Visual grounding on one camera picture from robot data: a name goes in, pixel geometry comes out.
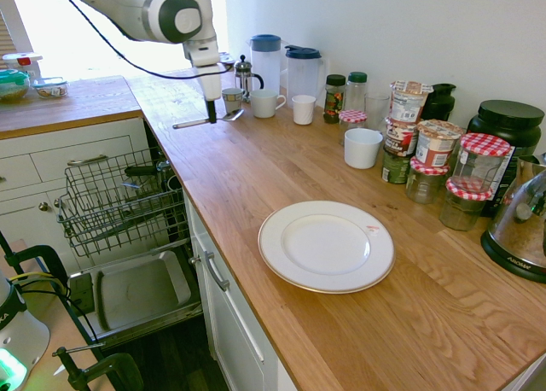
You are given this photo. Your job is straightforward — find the glass jar red checkered lid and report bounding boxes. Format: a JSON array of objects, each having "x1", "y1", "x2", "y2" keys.
[
  {"x1": 438, "y1": 179, "x2": 494, "y2": 232},
  {"x1": 404, "y1": 155, "x2": 451, "y2": 205}
]

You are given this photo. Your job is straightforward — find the plain white cup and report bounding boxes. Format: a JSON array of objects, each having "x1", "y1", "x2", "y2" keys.
[{"x1": 343, "y1": 128, "x2": 384, "y2": 170}]

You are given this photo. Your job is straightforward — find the black bottle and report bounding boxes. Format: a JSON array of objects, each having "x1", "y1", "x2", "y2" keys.
[{"x1": 421, "y1": 83, "x2": 457, "y2": 122}]

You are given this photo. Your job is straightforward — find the small clear food container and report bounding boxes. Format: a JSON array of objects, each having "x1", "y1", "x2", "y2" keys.
[{"x1": 32, "y1": 76, "x2": 69, "y2": 99}]

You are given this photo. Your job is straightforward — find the clear pitcher light blue lid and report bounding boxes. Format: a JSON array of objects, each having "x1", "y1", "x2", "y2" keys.
[{"x1": 249, "y1": 33, "x2": 282, "y2": 94}]

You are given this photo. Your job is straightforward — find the white plate gold rim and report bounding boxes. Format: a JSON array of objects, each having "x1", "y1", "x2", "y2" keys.
[{"x1": 257, "y1": 200, "x2": 397, "y2": 295}]

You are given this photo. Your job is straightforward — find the black square lid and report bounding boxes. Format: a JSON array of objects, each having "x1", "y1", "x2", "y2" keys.
[{"x1": 123, "y1": 164, "x2": 160, "y2": 178}]

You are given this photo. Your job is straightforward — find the yellow cable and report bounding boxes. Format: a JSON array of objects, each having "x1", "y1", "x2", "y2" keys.
[{"x1": 6, "y1": 271, "x2": 72, "y2": 301}]

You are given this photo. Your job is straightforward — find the white ribbed cup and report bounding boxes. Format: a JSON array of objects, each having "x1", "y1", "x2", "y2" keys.
[{"x1": 292, "y1": 94, "x2": 317, "y2": 125}]

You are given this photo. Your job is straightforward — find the stainless steel electric kettle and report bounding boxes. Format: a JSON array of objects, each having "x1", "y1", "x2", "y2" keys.
[{"x1": 480, "y1": 154, "x2": 546, "y2": 284}]

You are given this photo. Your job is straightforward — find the green tin can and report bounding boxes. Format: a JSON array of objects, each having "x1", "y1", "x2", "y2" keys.
[{"x1": 380, "y1": 145, "x2": 413, "y2": 185}]

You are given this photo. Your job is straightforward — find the large jar red checkered lid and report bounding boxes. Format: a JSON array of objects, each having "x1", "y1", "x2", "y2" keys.
[{"x1": 450, "y1": 132, "x2": 512, "y2": 194}]

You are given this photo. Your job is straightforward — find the metal spoon white handle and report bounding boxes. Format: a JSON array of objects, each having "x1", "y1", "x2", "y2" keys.
[{"x1": 171, "y1": 108, "x2": 246, "y2": 131}]

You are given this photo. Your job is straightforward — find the clear jar green lid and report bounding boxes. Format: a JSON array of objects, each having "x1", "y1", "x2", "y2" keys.
[{"x1": 346, "y1": 71, "x2": 369, "y2": 113}]

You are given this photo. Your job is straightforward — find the dark spice jar black lid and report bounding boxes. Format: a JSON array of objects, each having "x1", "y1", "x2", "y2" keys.
[{"x1": 323, "y1": 73, "x2": 346, "y2": 125}]

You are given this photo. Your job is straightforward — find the metal bar drawer handle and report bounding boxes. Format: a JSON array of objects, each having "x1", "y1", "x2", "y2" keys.
[
  {"x1": 202, "y1": 250, "x2": 231, "y2": 293},
  {"x1": 67, "y1": 154, "x2": 110, "y2": 166}
]

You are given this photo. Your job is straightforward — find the clear container red clip lid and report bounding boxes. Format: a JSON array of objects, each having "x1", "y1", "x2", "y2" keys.
[{"x1": 2, "y1": 52, "x2": 44, "y2": 79}]

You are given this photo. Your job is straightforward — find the large black tub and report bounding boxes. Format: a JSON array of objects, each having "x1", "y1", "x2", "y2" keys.
[{"x1": 467, "y1": 99, "x2": 546, "y2": 217}]

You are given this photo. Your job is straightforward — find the white yogurt pot brown lid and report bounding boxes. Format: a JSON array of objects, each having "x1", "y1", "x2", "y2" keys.
[{"x1": 415, "y1": 119, "x2": 464, "y2": 168}]

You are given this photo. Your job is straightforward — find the glass French press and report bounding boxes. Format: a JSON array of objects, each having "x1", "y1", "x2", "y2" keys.
[{"x1": 233, "y1": 54, "x2": 264, "y2": 100}]

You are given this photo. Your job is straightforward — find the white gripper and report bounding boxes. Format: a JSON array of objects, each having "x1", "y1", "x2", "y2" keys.
[{"x1": 184, "y1": 39, "x2": 220, "y2": 125}]

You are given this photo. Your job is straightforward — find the clear container green lid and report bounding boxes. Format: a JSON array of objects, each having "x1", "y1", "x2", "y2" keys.
[{"x1": 0, "y1": 69, "x2": 32, "y2": 104}]

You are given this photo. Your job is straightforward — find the built-in dishwasher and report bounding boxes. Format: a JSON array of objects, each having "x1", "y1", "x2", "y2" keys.
[{"x1": 66, "y1": 117, "x2": 205, "y2": 349}]

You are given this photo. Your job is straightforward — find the black C clamp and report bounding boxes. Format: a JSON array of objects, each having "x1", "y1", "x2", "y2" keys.
[
  {"x1": 0, "y1": 232, "x2": 69, "y2": 298},
  {"x1": 51, "y1": 342, "x2": 144, "y2": 391}
]

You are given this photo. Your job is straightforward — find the white kitchen base cabinet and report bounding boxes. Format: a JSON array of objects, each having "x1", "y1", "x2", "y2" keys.
[
  {"x1": 183, "y1": 190, "x2": 299, "y2": 391},
  {"x1": 0, "y1": 117, "x2": 167, "y2": 281}
]

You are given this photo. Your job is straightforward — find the clear drinking glass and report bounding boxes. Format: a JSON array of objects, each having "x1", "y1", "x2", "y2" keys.
[{"x1": 364, "y1": 92, "x2": 392, "y2": 130}]

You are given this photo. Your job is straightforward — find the white yogurt pot foil lid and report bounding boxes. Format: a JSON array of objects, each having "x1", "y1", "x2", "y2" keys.
[{"x1": 389, "y1": 80, "x2": 435, "y2": 125}]

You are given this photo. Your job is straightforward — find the clear pitcher dark blue lid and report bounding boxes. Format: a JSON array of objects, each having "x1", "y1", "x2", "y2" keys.
[{"x1": 284, "y1": 44, "x2": 328, "y2": 106}]

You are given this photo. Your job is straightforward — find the wire dishwasher rack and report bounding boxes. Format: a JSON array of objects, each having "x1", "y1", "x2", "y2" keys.
[{"x1": 56, "y1": 147, "x2": 187, "y2": 260}]

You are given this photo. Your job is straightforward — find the large white mug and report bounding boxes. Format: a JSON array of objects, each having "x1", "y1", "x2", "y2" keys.
[{"x1": 249, "y1": 89, "x2": 287, "y2": 120}]

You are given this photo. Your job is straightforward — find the white cup patterned band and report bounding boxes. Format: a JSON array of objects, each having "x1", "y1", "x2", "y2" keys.
[{"x1": 220, "y1": 87, "x2": 245, "y2": 114}]

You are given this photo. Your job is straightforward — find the small jar red checkered lid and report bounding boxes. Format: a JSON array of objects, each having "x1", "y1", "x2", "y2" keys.
[{"x1": 339, "y1": 109, "x2": 369, "y2": 147}]

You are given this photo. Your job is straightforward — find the red print yogurt pot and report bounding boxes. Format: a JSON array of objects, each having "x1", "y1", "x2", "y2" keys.
[{"x1": 385, "y1": 116, "x2": 419, "y2": 158}]

